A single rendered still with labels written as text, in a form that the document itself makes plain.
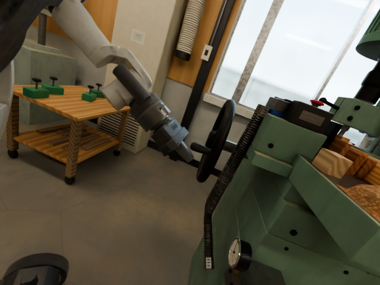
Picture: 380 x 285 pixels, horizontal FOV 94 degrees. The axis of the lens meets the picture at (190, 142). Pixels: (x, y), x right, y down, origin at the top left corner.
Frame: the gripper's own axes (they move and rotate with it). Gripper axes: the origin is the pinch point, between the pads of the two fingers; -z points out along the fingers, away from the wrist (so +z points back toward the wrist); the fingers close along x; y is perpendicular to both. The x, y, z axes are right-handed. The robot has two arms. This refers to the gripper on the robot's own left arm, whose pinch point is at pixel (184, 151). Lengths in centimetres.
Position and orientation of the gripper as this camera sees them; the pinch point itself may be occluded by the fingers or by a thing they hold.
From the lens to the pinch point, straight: 51.0
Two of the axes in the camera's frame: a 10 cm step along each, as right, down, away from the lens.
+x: -3.0, 4.3, -8.6
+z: -6.4, -7.5, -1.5
